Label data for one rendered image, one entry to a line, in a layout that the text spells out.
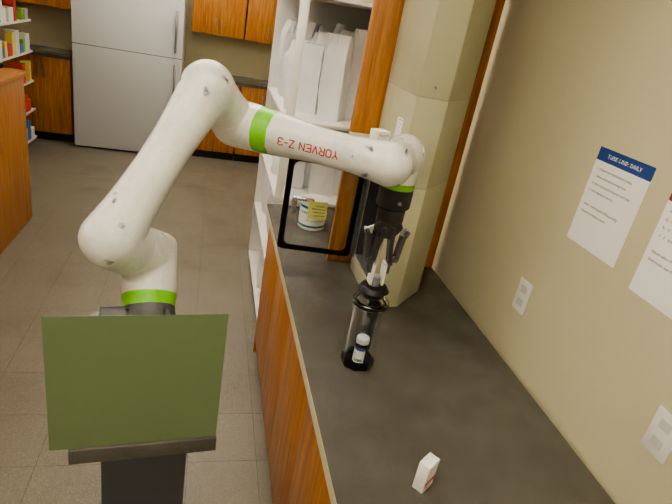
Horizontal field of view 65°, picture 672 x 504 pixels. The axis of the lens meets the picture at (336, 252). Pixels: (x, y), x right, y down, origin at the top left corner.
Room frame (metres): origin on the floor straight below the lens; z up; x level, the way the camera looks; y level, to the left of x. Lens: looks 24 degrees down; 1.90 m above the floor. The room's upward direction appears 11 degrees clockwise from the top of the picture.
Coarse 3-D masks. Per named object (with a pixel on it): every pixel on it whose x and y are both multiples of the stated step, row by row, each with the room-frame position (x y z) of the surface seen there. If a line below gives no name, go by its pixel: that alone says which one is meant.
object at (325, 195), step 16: (304, 176) 2.00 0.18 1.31; (320, 176) 2.00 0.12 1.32; (336, 176) 2.01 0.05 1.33; (352, 176) 2.02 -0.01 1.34; (304, 192) 2.00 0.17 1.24; (320, 192) 2.01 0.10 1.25; (336, 192) 2.01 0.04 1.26; (352, 192) 2.02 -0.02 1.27; (288, 208) 1.99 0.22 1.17; (304, 208) 2.00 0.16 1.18; (320, 208) 2.01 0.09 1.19; (336, 208) 2.02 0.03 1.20; (352, 208) 2.03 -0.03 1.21; (288, 224) 1.99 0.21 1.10; (304, 224) 2.00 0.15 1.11; (320, 224) 2.01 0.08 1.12; (336, 224) 2.02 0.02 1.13; (288, 240) 1.99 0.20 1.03; (304, 240) 2.00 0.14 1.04; (320, 240) 2.01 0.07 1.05; (336, 240) 2.02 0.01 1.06
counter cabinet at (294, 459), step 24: (264, 264) 2.62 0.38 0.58; (264, 288) 2.50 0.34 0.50; (264, 312) 2.39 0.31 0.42; (288, 312) 1.79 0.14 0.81; (264, 336) 2.28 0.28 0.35; (288, 336) 1.72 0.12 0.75; (264, 360) 2.18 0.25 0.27; (288, 360) 1.66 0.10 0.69; (264, 384) 2.08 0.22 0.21; (288, 384) 1.59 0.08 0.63; (264, 408) 1.99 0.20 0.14; (288, 408) 1.53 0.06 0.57; (288, 432) 1.47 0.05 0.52; (312, 432) 1.20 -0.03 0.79; (288, 456) 1.41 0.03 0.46; (312, 456) 1.15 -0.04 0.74; (288, 480) 1.35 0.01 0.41; (312, 480) 1.11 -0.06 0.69
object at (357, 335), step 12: (360, 300) 1.40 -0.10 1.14; (384, 300) 1.38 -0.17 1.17; (360, 312) 1.33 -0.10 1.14; (372, 312) 1.32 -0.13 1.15; (360, 324) 1.33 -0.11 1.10; (372, 324) 1.33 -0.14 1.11; (348, 336) 1.35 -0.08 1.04; (360, 336) 1.32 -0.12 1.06; (372, 336) 1.33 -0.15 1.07; (348, 348) 1.34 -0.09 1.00; (360, 348) 1.32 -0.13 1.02; (372, 348) 1.34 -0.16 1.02; (360, 360) 1.32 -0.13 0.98
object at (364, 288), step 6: (378, 276) 1.37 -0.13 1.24; (360, 282) 1.38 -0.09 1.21; (366, 282) 1.38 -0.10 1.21; (372, 282) 1.36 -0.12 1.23; (378, 282) 1.36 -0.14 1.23; (360, 288) 1.35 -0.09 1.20; (366, 288) 1.34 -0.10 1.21; (372, 288) 1.34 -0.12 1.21; (378, 288) 1.35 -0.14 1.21; (384, 288) 1.36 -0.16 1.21; (366, 294) 1.34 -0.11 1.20; (372, 294) 1.33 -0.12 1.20; (378, 294) 1.33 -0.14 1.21; (384, 294) 1.34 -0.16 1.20; (372, 300) 1.34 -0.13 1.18; (378, 300) 1.34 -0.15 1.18
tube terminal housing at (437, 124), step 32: (416, 96) 1.74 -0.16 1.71; (384, 128) 1.98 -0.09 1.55; (416, 128) 1.74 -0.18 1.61; (448, 128) 1.82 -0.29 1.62; (448, 160) 1.90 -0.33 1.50; (416, 192) 1.76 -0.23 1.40; (416, 224) 1.77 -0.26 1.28; (352, 256) 2.04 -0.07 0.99; (384, 256) 1.74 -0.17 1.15; (416, 256) 1.83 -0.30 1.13; (416, 288) 1.92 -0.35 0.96
